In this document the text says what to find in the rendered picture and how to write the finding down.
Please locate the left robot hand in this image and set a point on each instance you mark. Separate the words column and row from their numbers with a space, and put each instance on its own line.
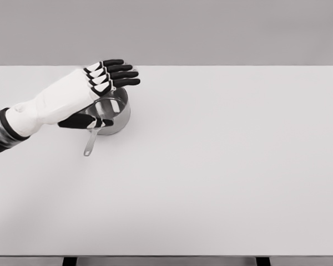
column 72, row 91

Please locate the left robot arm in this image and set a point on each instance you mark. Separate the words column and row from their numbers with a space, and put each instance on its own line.
column 16, row 122

